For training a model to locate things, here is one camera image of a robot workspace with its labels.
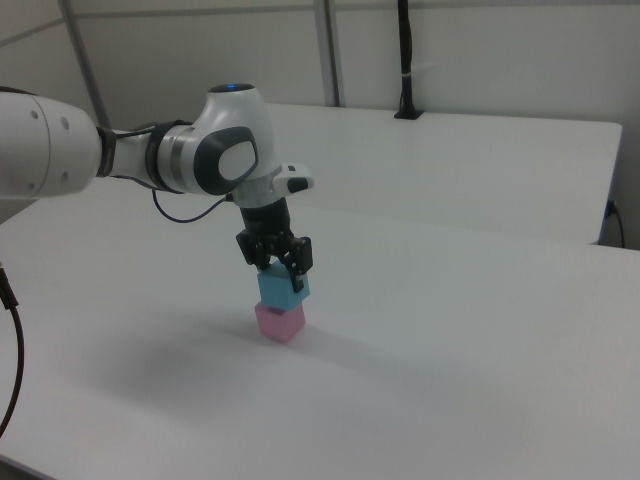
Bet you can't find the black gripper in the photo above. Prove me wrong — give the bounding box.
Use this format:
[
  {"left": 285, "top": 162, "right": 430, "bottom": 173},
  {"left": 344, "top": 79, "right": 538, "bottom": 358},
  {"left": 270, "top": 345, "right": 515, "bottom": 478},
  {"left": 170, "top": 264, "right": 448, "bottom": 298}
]
[{"left": 235, "top": 196, "right": 315, "bottom": 295}]

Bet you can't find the pink foam cube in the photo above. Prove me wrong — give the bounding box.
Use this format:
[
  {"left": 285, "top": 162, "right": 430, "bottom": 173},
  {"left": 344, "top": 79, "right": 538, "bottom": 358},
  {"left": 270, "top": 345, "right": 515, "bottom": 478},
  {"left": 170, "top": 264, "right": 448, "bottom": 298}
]
[{"left": 253, "top": 301, "right": 307, "bottom": 346}]

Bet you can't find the blue foam cube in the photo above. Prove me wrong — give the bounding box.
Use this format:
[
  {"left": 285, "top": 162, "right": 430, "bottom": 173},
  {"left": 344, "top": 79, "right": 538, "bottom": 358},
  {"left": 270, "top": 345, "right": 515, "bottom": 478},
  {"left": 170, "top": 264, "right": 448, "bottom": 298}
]
[{"left": 256, "top": 263, "right": 312, "bottom": 309}]

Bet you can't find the grey metal partition post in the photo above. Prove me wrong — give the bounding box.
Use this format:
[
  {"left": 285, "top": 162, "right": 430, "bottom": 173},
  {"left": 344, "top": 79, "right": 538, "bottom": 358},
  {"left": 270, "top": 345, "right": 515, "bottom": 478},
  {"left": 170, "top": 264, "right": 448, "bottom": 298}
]
[
  {"left": 313, "top": 0, "right": 347, "bottom": 108},
  {"left": 58, "top": 0, "right": 113, "bottom": 132}
]

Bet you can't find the black camera stand pole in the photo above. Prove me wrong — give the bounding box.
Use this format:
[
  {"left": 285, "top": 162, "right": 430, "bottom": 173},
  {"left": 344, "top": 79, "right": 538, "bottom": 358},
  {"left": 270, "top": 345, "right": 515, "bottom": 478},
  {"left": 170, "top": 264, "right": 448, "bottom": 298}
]
[{"left": 393, "top": 0, "right": 427, "bottom": 121}]

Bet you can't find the white side table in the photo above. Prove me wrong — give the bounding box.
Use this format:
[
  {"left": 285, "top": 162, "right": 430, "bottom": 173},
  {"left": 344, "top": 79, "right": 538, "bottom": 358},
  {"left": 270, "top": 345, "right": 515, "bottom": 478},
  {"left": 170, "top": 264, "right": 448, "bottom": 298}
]
[{"left": 262, "top": 102, "right": 624, "bottom": 247}]

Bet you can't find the black wall cable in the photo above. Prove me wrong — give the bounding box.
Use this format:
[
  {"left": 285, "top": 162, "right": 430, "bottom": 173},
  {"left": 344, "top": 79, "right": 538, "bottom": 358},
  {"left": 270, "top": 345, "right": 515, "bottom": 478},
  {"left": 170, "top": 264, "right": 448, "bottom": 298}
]
[{"left": 606, "top": 199, "right": 627, "bottom": 248}]

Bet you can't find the thick dark cable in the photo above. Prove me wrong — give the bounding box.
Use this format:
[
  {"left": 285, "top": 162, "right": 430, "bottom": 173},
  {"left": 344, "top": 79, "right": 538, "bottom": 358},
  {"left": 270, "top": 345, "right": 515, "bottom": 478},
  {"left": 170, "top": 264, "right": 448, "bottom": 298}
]
[{"left": 0, "top": 259, "right": 26, "bottom": 437}]

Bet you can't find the thin dark arm cable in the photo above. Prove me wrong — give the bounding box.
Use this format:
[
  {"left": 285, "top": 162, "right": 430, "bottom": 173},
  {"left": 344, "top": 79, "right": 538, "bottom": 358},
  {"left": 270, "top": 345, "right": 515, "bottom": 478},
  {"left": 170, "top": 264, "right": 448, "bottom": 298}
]
[{"left": 112, "top": 119, "right": 235, "bottom": 224}]

